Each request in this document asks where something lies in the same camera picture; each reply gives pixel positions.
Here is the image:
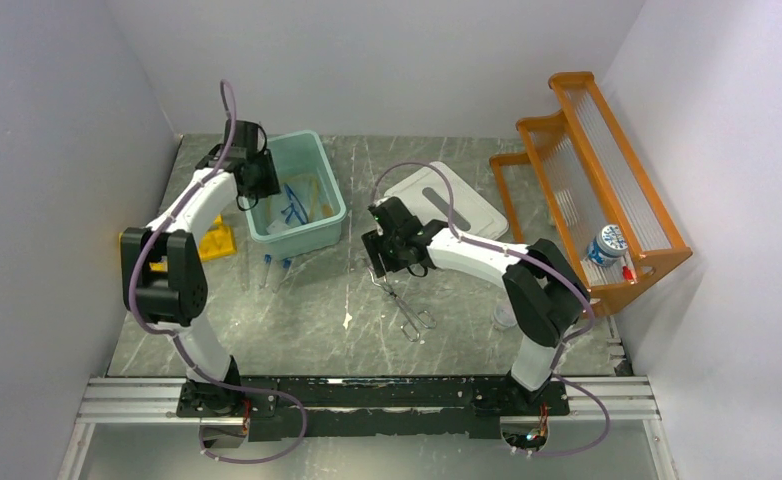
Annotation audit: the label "white blue bottle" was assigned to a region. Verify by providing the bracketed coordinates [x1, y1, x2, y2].
[586, 224, 629, 268]

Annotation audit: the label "blue safety goggles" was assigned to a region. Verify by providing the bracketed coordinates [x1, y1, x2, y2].
[280, 183, 309, 225]

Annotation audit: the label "metal scissors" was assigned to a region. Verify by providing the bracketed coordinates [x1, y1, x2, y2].
[365, 262, 438, 343]

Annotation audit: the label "orange wooden rack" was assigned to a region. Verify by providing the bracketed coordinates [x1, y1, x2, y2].
[489, 71, 692, 315]

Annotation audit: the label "small white plastic bag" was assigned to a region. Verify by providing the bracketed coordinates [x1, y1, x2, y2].
[267, 219, 293, 236]

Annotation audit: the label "amber rubber tube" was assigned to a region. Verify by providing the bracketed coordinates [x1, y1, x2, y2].
[265, 173, 332, 227]

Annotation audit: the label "yellow test tube rack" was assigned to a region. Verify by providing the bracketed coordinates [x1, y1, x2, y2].
[117, 215, 238, 272]

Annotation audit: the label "teal plastic bin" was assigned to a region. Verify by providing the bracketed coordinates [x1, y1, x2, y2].
[238, 130, 347, 260]

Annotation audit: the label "white bin lid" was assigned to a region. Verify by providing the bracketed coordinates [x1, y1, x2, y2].
[383, 161, 509, 240]

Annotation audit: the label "blue capped test tube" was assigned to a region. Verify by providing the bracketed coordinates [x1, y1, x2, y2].
[259, 254, 273, 289]
[269, 258, 292, 293]

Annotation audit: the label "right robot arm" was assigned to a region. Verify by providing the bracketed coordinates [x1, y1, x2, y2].
[362, 197, 590, 414]

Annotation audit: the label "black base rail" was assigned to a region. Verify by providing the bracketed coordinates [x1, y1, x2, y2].
[76, 375, 661, 441]

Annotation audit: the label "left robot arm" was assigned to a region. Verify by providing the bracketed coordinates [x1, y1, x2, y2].
[120, 120, 279, 416]

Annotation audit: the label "clear petri dish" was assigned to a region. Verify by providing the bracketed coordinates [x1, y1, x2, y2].
[492, 304, 517, 331]

